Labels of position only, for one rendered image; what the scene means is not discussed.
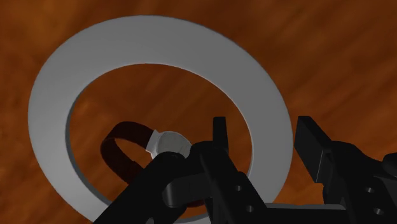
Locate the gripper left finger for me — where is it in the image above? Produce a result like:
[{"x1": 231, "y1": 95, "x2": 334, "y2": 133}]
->
[{"x1": 93, "y1": 116, "x2": 268, "y2": 224}]

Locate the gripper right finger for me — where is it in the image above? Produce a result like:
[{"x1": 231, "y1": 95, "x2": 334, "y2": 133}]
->
[{"x1": 293, "y1": 116, "x2": 397, "y2": 224}]

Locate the wristwatch with dark red strap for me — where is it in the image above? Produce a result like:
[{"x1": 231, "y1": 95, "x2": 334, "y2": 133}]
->
[{"x1": 100, "y1": 121, "x2": 208, "y2": 209}]

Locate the grey flat ring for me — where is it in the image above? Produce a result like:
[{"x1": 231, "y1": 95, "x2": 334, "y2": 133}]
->
[{"x1": 27, "y1": 15, "x2": 294, "y2": 223}]

